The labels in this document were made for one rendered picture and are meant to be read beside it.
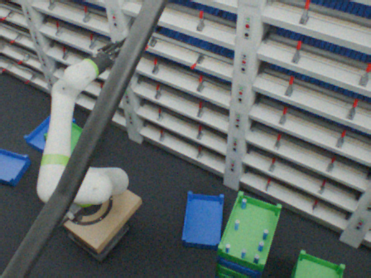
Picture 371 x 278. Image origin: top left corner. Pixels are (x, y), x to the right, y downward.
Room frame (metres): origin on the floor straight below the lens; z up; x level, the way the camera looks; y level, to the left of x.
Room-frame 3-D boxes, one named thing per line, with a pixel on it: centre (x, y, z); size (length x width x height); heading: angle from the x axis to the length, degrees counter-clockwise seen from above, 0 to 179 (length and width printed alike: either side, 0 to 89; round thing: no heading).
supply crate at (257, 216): (0.85, -0.38, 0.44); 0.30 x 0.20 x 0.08; 150
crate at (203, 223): (1.13, -0.22, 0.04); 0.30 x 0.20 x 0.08; 165
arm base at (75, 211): (1.11, 0.41, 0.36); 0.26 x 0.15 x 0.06; 129
